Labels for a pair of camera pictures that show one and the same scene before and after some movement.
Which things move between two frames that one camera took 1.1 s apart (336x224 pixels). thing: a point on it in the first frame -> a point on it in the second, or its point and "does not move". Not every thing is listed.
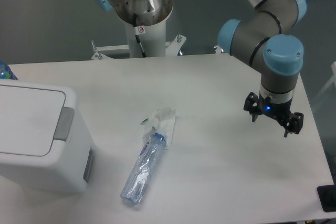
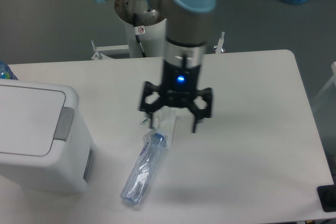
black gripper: [280, 112] -> [179, 84]
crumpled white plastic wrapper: [162, 122] does not move
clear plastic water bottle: [143, 170] does not move
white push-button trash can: [44, 142] does not move
